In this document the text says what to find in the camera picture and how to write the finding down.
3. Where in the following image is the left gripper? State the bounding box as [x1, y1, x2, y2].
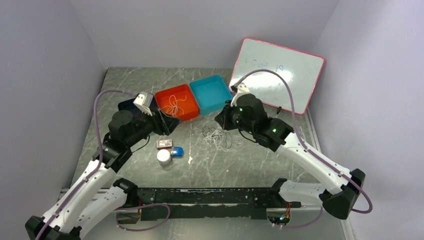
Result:
[125, 104, 182, 147]

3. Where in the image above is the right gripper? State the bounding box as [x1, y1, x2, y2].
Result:
[215, 99, 256, 135]

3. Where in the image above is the white cable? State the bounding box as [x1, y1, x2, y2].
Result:
[203, 127, 229, 153]
[161, 94, 188, 117]

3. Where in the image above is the black cable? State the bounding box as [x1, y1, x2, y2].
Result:
[202, 125, 233, 150]

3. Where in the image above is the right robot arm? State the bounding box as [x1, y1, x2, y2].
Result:
[214, 93, 366, 220]

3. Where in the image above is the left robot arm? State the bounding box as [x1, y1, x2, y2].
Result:
[25, 109, 181, 240]

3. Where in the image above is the red white small box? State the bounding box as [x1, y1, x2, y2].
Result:
[156, 139, 173, 150]

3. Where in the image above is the orange square tray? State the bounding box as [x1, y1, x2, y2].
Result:
[154, 84, 200, 122]

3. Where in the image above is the teal square tray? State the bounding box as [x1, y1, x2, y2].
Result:
[189, 75, 232, 115]

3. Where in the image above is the blue small stapler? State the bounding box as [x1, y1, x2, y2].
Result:
[170, 146, 184, 158]

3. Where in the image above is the clear round clip jar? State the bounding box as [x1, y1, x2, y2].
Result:
[156, 149, 172, 166]

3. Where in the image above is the dark navy square tray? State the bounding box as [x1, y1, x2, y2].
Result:
[117, 97, 159, 116]

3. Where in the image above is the pink framed whiteboard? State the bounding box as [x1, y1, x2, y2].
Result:
[229, 37, 325, 115]

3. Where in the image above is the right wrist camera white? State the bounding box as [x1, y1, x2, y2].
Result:
[230, 83, 251, 107]

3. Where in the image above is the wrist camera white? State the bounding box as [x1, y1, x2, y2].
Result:
[230, 83, 251, 107]
[133, 91, 155, 116]

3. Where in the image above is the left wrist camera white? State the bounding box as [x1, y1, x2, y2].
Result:
[133, 91, 155, 116]

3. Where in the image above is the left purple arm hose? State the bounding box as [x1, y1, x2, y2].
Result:
[34, 89, 138, 240]

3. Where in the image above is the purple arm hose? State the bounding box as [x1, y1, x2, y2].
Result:
[233, 68, 374, 215]
[34, 89, 138, 240]

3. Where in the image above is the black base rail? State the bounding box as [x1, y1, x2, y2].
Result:
[124, 187, 302, 221]

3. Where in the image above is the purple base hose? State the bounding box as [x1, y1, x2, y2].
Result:
[115, 202, 171, 232]

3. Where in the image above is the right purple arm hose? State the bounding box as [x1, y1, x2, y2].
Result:
[233, 68, 374, 215]

